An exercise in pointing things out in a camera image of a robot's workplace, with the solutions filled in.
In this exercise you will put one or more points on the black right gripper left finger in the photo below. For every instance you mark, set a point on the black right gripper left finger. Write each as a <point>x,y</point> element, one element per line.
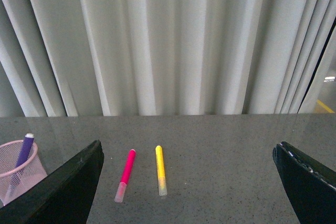
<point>64,196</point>

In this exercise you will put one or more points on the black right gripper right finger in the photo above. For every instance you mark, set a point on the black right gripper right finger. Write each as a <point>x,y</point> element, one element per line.
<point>309,185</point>

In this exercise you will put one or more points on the purple marker pen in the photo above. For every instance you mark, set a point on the purple marker pen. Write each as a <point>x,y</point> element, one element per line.
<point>22,158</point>

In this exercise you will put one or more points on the pink highlighter pen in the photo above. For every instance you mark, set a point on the pink highlighter pen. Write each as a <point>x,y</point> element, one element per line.
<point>125,177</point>

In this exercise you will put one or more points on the pink mesh pen cup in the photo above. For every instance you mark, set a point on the pink mesh pen cup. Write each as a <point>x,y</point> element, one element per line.
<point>30,173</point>

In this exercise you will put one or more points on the yellow highlighter pen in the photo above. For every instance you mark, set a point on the yellow highlighter pen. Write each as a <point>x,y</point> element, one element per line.
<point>160,171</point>

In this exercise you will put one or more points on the white pleated curtain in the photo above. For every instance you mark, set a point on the white pleated curtain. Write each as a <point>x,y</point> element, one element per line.
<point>164,57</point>

